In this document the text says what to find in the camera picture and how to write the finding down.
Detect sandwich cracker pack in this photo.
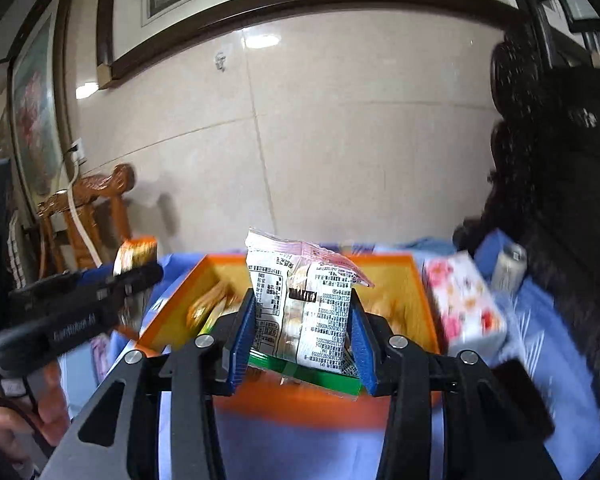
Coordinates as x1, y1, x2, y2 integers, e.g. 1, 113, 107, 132
112, 236, 158, 275

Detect round biscuit clear pack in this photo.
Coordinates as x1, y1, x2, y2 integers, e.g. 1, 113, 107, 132
185, 281, 242, 336

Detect white green printed packet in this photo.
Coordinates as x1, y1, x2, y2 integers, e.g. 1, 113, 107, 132
245, 229, 373, 396

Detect person's left hand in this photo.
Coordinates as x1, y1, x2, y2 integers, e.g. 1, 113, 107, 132
0, 361, 70, 463

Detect carved wooden chair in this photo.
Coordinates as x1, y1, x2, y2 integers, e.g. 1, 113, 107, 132
36, 164, 136, 278

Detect orange cardboard box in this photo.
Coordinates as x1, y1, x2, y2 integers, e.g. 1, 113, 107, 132
136, 254, 439, 430

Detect floral tissue pack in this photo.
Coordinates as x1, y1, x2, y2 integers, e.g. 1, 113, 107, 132
422, 252, 507, 360

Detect white beverage can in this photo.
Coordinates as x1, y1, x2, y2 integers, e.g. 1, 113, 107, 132
491, 243, 528, 296

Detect black smartphone red case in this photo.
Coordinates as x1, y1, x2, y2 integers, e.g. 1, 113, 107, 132
492, 359, 555, 440

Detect red flower framed painting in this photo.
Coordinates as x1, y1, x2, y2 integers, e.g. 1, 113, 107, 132
8, 0, 71, 214

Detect blue patterned tablecloth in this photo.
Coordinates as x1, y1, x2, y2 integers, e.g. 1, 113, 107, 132
59, 228, 600, 480

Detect white charging cable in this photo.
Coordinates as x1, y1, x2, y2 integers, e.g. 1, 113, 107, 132
66, 159, 104, 269

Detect wall power outlet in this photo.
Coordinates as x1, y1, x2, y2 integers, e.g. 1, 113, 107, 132
69, 138, 86, 165

